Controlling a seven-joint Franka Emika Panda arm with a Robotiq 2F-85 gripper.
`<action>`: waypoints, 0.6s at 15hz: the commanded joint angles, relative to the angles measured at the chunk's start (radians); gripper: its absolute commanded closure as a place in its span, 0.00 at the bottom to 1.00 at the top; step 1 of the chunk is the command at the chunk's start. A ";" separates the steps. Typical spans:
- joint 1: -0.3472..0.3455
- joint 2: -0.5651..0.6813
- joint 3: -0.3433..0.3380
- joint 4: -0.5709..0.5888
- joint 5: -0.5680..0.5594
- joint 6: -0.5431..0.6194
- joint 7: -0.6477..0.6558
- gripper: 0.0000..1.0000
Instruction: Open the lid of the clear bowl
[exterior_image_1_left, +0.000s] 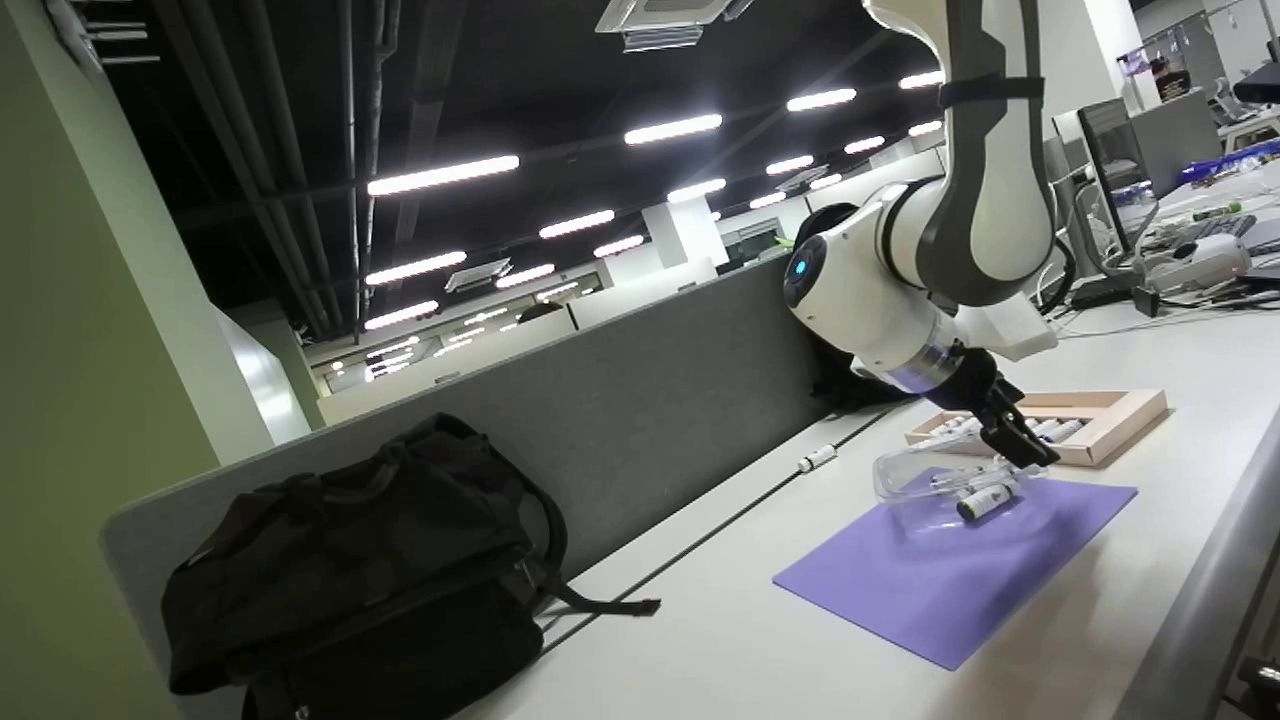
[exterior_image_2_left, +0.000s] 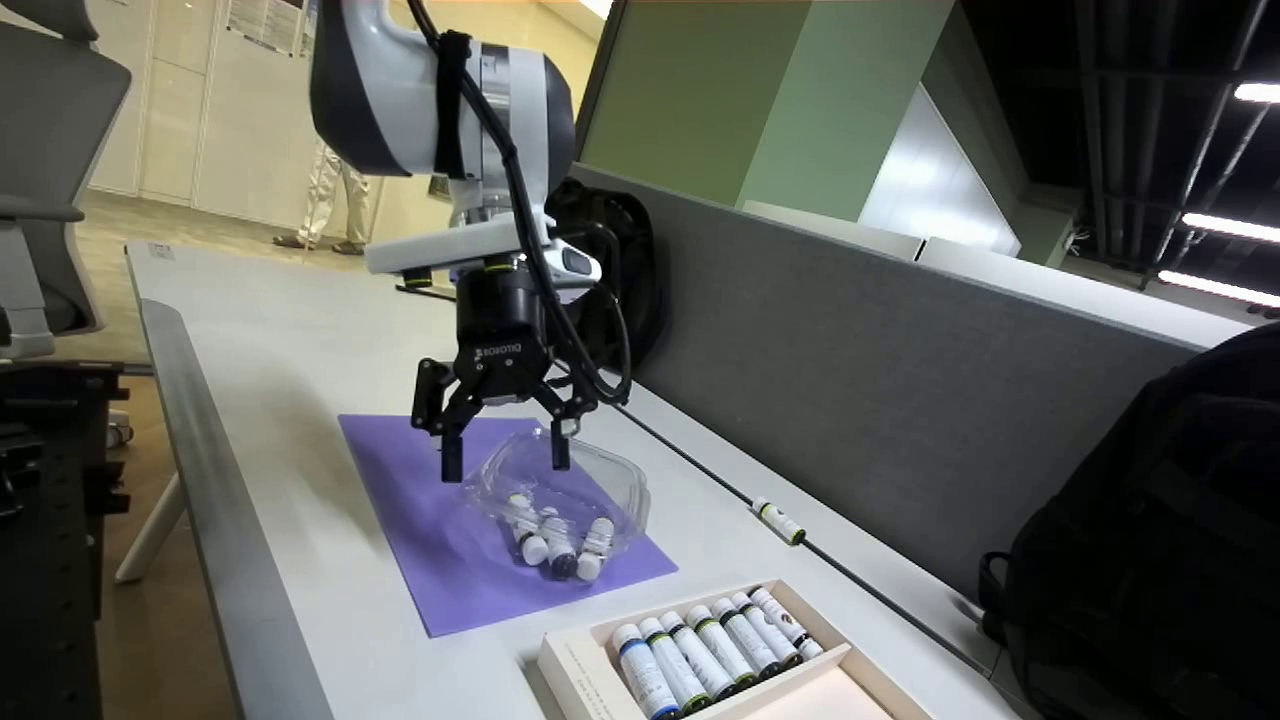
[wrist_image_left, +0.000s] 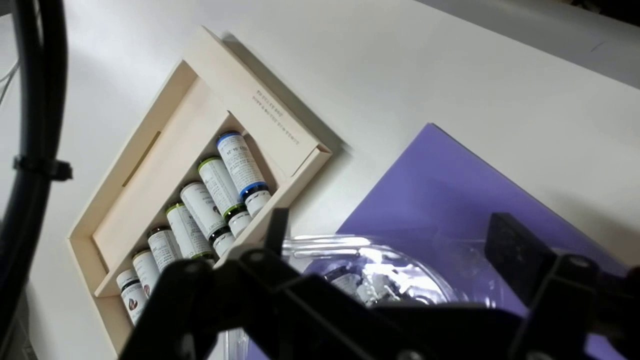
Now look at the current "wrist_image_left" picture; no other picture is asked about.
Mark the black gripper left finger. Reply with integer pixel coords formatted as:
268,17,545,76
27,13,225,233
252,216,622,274
118,206,521,360

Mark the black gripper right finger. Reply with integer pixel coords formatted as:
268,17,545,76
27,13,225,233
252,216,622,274
483,211,640,360

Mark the clear plastic bag with bottles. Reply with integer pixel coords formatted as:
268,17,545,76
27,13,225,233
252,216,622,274
277,231,461,310

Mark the white paint tube green cap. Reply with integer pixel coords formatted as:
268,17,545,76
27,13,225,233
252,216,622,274
196,156,253,239

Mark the white paint tube blue cap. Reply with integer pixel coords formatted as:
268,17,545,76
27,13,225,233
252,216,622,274
213,130,273,218

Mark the purple mat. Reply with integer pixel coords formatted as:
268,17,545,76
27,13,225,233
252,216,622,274
241,121,632,360

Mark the wooden tray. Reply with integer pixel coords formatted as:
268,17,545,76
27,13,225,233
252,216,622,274
66,26,336,358

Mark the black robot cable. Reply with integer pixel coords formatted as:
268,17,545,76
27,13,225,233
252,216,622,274
0,0,74,342

